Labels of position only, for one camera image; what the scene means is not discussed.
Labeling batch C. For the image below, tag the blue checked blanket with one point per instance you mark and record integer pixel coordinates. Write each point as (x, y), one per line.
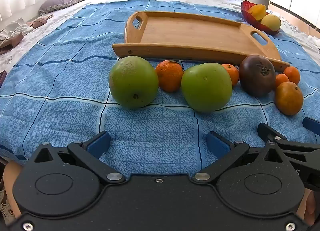
(62, 83)

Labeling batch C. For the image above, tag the yellow starfruit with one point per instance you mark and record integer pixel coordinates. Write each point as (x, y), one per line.
(257, 11)

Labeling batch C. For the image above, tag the small orange mandarin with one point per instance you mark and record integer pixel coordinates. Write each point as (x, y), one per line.
(281, 80)
(293, 75)

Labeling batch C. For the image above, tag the purple pillow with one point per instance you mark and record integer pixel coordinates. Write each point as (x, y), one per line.
(65, 0)

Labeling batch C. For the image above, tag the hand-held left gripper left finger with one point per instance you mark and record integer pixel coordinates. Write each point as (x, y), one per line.
(100, 143)

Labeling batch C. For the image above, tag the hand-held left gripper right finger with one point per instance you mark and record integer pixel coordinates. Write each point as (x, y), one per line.
(217, 144)

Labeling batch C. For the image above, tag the white crumpled cloth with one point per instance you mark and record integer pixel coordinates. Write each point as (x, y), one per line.
(15, 30)
(313, 41)

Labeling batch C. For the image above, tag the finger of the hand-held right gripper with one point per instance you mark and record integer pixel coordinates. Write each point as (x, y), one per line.
(267, 132)
(312, 123)

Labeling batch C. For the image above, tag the dark flat item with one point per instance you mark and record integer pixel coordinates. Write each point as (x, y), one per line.
(2, 78)

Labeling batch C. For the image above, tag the dark brown persimmon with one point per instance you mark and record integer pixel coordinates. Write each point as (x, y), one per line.
(257, 76)

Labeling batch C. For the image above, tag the large brownish orange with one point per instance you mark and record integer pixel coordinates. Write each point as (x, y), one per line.
(288, 98)

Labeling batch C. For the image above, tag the wooden tray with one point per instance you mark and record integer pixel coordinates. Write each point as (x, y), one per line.
(190, 33)

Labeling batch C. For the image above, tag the person's right leg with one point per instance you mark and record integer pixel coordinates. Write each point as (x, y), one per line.
(306, 208)

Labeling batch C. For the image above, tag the red glass bowl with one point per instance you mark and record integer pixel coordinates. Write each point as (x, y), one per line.
(250, 18)

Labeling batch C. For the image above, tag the yellow mango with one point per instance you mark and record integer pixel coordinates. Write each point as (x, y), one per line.
(271, 22)

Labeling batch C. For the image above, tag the green apple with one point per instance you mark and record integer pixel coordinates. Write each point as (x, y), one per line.
(206, 87)
(133, 82)

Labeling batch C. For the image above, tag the mandarin with stem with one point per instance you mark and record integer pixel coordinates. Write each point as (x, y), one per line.
(170, 77)

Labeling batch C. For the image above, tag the wooden bed frame board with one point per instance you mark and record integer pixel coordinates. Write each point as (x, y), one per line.
(292, 18)

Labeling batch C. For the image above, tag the beige patterned cloth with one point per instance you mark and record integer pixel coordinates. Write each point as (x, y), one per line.
(3, 201)

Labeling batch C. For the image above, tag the brown cloth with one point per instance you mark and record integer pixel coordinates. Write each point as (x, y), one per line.
(11, 42)
(38, 22)

